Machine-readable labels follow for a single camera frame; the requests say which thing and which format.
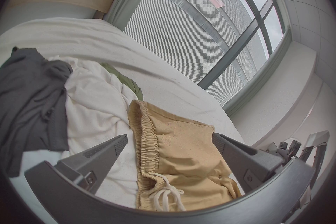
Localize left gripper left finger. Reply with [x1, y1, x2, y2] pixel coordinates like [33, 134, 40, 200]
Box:
[56, 134, 128, 195]

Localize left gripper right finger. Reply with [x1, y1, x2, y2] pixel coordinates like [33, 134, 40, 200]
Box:
[212, 133, 284, 195]

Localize tan shorts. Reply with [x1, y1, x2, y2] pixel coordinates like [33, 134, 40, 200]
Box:
[128, 100, 243, 211]

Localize bed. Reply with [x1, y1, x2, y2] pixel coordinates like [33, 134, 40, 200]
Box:
[0, 0, 247, 210]

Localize cream white garment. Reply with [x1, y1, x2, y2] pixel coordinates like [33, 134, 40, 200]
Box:
[48, 55, 139, 209]

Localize green garment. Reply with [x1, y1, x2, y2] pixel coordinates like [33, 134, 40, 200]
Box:
[101, 62, 144, 101]

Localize black garment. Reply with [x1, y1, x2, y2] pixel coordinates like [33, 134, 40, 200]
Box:
[0, 47, 74, 177]

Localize window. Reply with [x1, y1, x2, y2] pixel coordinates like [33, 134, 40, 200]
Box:
[123, 0, 286, 110]

